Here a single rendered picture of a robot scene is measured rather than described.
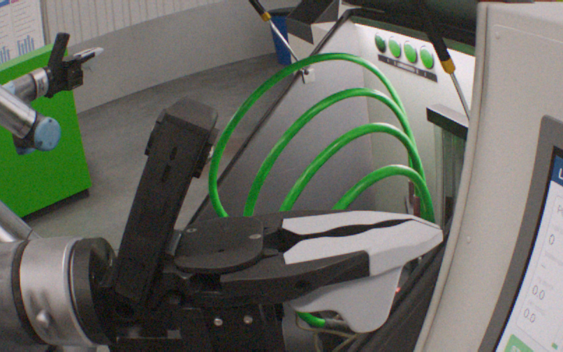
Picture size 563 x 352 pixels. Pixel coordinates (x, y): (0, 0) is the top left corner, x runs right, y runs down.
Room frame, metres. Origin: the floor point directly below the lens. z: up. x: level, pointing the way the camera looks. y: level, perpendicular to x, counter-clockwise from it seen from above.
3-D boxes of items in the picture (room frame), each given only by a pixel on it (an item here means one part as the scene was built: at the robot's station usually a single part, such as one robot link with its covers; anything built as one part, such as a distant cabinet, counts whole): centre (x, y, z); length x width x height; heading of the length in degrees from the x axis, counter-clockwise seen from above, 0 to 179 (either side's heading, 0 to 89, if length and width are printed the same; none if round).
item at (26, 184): (3.92, 2.13, 0.65); 0.95 x 0.86 x 1.30; 123
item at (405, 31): (0.97, -0.31, 1.43); 0.54 x 0.03 x 0.02; 19
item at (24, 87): (1.14, 0.63, 1.43); 0.11 x 0.08 x 0.09; 140
